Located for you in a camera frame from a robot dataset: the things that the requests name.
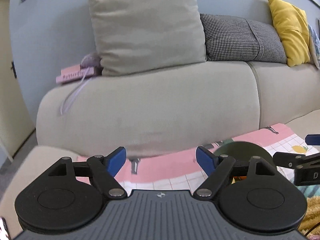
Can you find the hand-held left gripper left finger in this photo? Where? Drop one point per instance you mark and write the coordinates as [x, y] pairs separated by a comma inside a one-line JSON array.
[[117, 160]]

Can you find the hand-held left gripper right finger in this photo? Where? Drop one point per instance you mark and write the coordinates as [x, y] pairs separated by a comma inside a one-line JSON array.
[[205, 160]]

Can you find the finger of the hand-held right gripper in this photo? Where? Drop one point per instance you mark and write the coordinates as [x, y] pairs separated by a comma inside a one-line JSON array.
[[287, 159], [313, 139]]

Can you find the small orange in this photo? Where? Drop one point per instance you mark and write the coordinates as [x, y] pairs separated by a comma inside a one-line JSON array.
[[239, 179]]

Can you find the dark green round plate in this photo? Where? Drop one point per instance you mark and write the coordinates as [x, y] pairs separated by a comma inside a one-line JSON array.
[[245, 148]]

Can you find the teal striped blanket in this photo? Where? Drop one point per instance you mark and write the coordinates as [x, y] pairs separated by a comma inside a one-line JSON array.
[[311, 192]]

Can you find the lemon printed pink cloth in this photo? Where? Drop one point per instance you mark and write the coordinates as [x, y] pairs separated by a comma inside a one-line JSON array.
[[175, 165]]

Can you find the yellow shaggy rug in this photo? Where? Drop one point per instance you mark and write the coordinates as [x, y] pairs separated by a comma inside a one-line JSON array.
[[313, 210]]

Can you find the beige fabric sofa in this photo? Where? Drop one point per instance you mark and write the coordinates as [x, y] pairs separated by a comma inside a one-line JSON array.
[[162, 100]]

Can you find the blue patterned cushion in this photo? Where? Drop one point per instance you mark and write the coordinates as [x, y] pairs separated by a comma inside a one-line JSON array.
[[315, 47]]

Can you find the pink gift box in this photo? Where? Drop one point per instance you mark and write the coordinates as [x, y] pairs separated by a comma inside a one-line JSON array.
[[70, 75]]

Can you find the grey purple plush toy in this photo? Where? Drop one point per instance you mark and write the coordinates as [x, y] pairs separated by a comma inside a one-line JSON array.
[[91, 60]]

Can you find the yellow cushion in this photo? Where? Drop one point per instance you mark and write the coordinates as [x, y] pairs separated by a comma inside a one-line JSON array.
[[292, 30]]

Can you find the cream door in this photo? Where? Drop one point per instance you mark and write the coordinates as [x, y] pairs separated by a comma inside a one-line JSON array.
[[15, 105]]

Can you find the black white houndstooth cushion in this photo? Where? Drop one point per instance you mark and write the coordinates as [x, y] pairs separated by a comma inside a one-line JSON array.
[[237, 40]]

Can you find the beige cushion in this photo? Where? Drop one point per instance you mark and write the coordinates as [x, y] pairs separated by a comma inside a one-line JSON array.
[[147, 30]]

